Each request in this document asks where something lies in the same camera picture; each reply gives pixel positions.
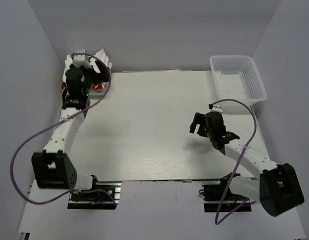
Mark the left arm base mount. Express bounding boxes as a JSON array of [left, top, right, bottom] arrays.
[[67, 176, 122, 210]]

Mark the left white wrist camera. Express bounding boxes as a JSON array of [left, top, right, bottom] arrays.
[[70, 51, 92, 69]]

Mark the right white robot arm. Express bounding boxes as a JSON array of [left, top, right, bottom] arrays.
[[189, 111, 305, 217]]

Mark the plain white t shirt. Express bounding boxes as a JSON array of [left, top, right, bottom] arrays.
[[63, 48, 113, 74]]

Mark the white plastic mesh basket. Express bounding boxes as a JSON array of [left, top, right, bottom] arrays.
[[209, 55, 268, 107]]

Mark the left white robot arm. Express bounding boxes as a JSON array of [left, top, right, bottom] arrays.
[[31, 60, 111, 200]]

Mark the red print white t shirt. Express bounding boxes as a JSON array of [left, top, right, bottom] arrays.
[[61, 76, 108, 96]]

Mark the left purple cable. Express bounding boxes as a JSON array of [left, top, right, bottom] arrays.
[[9, 52, 118, 207]]

